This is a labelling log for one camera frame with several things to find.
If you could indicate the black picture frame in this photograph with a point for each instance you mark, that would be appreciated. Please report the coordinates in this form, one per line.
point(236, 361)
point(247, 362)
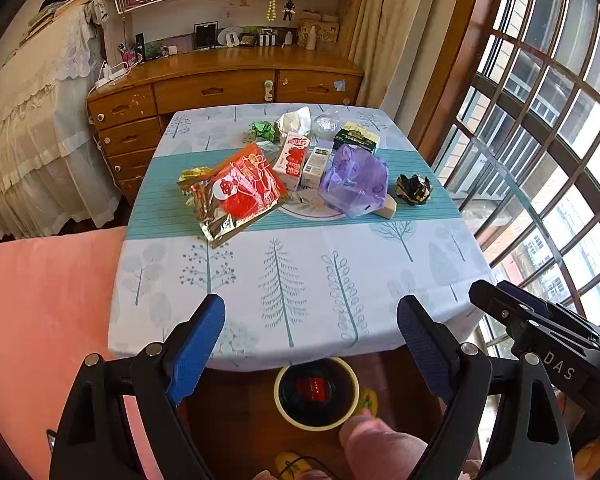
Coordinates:
point(205, 35)

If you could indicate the gold foil wrapper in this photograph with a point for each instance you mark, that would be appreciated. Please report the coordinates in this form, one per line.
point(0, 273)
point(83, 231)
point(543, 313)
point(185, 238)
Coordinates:
point(194, 176)

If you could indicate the green white drawer safety lock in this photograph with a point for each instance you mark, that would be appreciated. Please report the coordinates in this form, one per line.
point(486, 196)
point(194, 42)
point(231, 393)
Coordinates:
point(268, 91)

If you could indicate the blue sticker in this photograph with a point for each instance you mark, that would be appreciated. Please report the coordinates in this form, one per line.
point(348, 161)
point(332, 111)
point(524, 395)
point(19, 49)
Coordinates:
point(340, 85)

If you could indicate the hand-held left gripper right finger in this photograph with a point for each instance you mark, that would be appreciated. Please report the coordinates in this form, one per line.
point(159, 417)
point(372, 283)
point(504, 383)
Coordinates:
point(422, 345)

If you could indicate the yellow slipper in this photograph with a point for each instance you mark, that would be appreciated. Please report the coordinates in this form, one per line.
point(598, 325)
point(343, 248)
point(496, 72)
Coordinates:
point(291, 462)
point(367, 402)

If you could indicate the pen holder with pens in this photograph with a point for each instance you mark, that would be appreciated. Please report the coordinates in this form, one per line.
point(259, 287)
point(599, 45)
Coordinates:
point(127, 53)

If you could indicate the person's leg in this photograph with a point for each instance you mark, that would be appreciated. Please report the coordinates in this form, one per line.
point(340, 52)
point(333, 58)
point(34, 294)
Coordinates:
point(380, 447)

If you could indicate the green crumpled wrapper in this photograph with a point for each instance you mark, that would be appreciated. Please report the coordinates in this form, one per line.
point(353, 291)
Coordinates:
point(259, 131)

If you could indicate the red snack bag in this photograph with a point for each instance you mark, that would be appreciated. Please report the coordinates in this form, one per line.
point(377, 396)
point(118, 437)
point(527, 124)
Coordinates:
point(245, 185)

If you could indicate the small white box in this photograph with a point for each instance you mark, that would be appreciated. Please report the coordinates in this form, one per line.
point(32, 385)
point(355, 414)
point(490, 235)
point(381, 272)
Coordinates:
point(387, 208)

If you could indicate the black yellow pistachio box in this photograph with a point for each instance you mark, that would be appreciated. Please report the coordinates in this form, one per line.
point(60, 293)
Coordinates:
point(356, 136)

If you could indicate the wooden desk with drawers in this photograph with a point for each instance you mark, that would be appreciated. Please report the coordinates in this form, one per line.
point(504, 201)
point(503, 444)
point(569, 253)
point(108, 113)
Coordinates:
point(205, 92)

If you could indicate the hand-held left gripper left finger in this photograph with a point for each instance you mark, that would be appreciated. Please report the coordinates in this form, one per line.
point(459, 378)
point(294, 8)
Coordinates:
point(196, 347)

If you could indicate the red packet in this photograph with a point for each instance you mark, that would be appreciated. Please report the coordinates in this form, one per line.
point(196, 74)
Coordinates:
point(311, 388)

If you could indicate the white power strip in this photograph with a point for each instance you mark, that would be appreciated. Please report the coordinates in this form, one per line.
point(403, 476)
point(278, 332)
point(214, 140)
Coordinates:
point(111, 74)

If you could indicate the pink blanket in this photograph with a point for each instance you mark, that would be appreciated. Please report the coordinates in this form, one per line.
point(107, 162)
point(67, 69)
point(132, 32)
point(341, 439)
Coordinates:
point(45, 315)

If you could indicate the purple plastic bag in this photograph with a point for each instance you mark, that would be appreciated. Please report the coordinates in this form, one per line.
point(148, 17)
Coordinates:
point(352, 180)

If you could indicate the beige leaf print curtain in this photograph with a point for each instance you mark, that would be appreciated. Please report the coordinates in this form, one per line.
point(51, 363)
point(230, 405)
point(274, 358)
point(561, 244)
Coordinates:
point(395, 25)

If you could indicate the yellow rim trash bin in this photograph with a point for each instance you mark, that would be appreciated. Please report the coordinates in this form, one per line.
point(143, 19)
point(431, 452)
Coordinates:
point(286, 406)

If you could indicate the pink strawberry milk carton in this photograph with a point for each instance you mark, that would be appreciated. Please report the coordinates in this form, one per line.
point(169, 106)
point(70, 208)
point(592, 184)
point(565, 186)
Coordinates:
point(291, 160)

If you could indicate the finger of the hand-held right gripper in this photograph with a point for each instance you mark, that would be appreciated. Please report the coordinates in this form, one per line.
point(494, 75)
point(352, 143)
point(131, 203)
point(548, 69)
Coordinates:
point(522, 296)
point(495, 305)

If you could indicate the clear plastic bag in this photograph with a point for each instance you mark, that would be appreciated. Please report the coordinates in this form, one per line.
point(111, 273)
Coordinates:
point(326, 126)

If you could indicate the tree print tablecloth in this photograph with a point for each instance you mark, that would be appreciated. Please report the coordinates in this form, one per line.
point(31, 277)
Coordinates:
point(305, 265)

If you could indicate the white lace bed cover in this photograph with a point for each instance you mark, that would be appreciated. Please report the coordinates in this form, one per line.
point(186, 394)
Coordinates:
point(30, 135)

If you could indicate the black crumpled wrapper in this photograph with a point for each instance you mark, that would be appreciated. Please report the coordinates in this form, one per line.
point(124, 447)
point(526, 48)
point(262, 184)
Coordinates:
point(414, 190)

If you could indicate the small white green carton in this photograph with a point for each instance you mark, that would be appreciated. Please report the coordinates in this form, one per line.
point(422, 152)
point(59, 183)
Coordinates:
point(316, 166)

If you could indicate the white tissue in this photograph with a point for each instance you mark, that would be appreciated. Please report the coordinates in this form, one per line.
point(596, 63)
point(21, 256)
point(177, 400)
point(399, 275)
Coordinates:
point(292, 121)

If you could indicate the pile of books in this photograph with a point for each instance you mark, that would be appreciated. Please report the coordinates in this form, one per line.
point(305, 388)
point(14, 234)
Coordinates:
point(55, 17)

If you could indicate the window grille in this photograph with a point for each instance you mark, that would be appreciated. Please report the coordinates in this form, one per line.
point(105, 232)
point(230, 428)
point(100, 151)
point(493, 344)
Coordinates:
point(545, 135)

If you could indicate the white bottle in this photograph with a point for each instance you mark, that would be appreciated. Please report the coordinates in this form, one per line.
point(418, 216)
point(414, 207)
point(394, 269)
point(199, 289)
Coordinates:
point(311, 37)

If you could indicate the black white striped box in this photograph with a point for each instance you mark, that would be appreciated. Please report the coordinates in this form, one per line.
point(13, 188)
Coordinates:
point(268, 38)

